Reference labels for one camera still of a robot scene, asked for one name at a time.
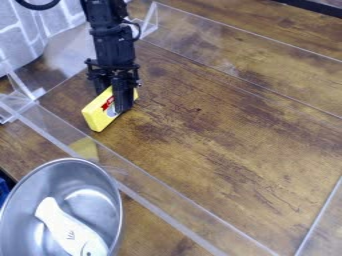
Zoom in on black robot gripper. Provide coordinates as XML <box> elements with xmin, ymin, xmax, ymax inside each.
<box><xmin>85</xmin><ymin>26</ymin><xmax>139</xmax><ymax>113</ymax></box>

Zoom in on yellow butter block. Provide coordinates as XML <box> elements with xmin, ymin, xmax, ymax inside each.
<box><xmin>80</xmin><ymin>85</ymin><xmax>140</xmax><ymax>133</ymax></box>

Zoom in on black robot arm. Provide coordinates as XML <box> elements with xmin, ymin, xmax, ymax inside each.
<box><xmin>80</xmin><ymin>0</ymin><xmax>141</xmax><ymax>113</ymax></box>

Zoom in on clear acrylic barrier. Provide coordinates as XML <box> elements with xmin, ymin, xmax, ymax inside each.
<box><xmin>0</xmin><ymin>1</ymin><xmax>159</xmax><ymax>125</ymax></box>

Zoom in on grey brick pattern cloth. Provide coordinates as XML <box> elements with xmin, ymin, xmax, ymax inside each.
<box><xmin>0</xmin><ymin>0</ymin><xmax>85</xmax><ymax>77</ymax></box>

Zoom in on silver metal bowl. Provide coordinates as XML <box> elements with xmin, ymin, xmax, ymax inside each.
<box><xmin>0</xmin><ymin>158</ymin><xmax>124</xmax><ymax>256</ymax></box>

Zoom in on blue object at edge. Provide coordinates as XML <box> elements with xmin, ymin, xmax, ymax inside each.
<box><xmin>0</xmin><ymin>177</ymin><xmax>9</xmax><ymax>208</ymax></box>

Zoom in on cream wooden fish toy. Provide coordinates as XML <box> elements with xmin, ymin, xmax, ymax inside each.
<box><xmin>35</xmin><ymin>197</ymin><xmax>108</xmax><ymax>256</ymax></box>

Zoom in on black cable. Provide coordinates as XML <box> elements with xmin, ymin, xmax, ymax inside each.
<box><xmin>121</xmin><ymin>19</ymin><xmax>143</xmax><ymax>42</ymax></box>

